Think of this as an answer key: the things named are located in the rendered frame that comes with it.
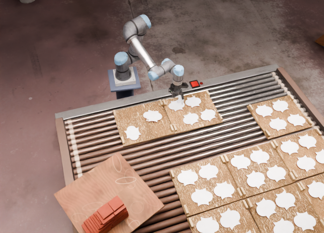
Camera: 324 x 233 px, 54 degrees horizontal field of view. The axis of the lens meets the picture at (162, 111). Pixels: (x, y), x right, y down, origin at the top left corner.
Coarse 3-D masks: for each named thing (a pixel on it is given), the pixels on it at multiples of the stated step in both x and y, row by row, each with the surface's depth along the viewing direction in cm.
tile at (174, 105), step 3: (171, 102) 264; (174, 102) 264; (183, 102) 264; (171, 105) 262; (174, 105) 262; (177, 105) 262; (180, 105) 262; (183, 105) 262; (171, 108) 260; (174, 108) 260; (177, 108) 260; (180, 108) 260
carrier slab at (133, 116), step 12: (132, 108) 260; (144, 108) 260; (156, 108) 261; (120, 120) 252; (132, 120) 252; (144, 120) 253; (168, 120) 253; (120, 132) 244; (144, 132) 245; (156, 132) 246; (168, 132) 246; (132, 144) 239
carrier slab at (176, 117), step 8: (184, 96) 270; (192, 96) 270; (200, 96) 270; (208, 96) 271; (168, 104) 264; (200, 104) 265; (208, 104) 265; (168, 112) 258; (176, 112) 259; (184, 112) 259; (192, 112) 259; (216, 112) 260; (176, 120) 254; (200, 120) 255; (216, 120) 255; (176, 128) 249; (184, 128) 249; (192, 128) 249
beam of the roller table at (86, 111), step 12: (240, 72) 294; (252, 72) 294; (264, 72) 295; (204, 84) 282; (216, 84) 284; (132, 96) 270; (144, 96) 271; (156, 96) 271; (168, 96) 274; (84, 108) 261; (96, 108) 261; (108, 108) 262
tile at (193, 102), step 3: (189, 99) 267; (192, 99) 267; (195, 99) 267; (198, 99) 267; (186, 102) 265; (189, 102) 265; (192, 102) 265; (195, 102) 265; (198, 102) 265; (189, 105) 263; (192, 105) 263; (195, 105) 263; (198, 105) 263
